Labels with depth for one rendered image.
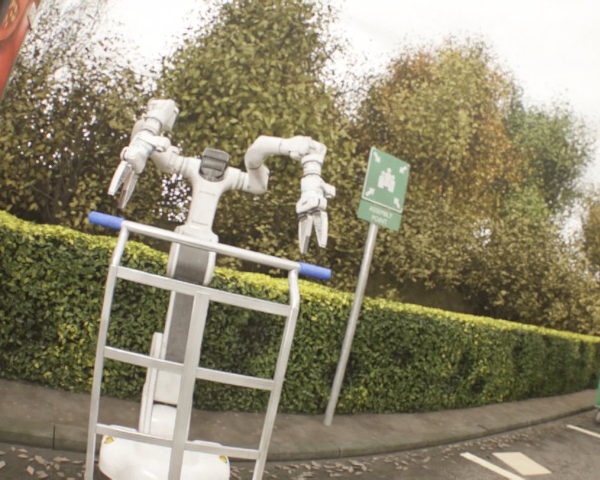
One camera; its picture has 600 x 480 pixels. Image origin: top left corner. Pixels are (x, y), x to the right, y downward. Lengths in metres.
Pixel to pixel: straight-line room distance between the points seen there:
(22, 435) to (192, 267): 1.30
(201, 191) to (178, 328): 0.63
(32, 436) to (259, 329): 1.77
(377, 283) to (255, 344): 3.59
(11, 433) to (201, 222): 1.50
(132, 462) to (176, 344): 0.59
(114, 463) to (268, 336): 1.81
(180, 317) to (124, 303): 0.90
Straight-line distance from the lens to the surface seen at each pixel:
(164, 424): 2.10
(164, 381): 2.05
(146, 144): 1.42
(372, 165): 3.20
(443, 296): 7.54
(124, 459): 1.74
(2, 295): 2.82
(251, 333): 3.10
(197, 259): 1.91
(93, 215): 1.35
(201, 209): 2.01
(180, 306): 1.95
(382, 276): 6.51
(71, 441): 2.40
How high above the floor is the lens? 1.20
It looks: 3 degrees up
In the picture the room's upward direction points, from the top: 13 degrees clockwise
